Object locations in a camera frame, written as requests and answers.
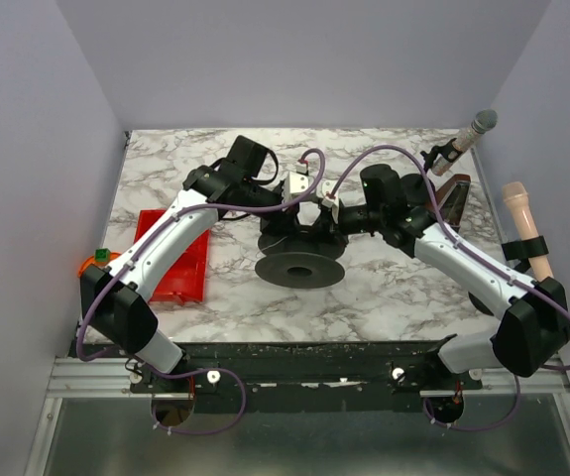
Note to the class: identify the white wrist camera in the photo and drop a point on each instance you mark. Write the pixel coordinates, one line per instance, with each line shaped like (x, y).
(295, 185)
(328, 199)

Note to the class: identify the green toy brick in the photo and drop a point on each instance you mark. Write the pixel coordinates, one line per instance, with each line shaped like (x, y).
(102, 255)

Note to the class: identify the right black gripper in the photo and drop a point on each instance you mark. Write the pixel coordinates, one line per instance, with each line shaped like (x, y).
(332, 221)

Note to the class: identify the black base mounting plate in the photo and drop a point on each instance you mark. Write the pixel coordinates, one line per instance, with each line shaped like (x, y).
(303, 377)

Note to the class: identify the brown wooden metronome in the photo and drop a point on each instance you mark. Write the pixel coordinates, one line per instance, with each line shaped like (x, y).
(452, 198)

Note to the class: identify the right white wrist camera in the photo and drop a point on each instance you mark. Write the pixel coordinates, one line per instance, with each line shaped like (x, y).
(328, 199)

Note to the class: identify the grey silver microphone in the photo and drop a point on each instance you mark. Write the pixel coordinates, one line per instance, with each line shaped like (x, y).
(485, 121)

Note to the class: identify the black filament spool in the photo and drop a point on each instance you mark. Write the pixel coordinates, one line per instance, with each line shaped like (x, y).
(300, 262)

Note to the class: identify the red plastic bin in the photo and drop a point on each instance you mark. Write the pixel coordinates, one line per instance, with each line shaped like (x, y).
(183, 281)

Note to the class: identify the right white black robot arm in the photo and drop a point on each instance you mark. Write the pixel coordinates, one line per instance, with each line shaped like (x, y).
(530, 310)

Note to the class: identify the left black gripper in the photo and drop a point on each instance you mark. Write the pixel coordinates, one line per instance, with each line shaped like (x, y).
(287, 209)

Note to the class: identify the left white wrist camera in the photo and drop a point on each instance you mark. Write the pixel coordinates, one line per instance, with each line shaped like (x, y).
(295, 185)

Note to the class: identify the pink beige microphone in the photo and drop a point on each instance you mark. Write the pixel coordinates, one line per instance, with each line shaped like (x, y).
(516, 200)

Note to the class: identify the orange toy brick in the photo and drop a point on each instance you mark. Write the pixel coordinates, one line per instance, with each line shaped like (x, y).
(90, 261)

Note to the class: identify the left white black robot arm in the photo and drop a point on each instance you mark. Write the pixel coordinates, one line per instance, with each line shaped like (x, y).
(115, 298)

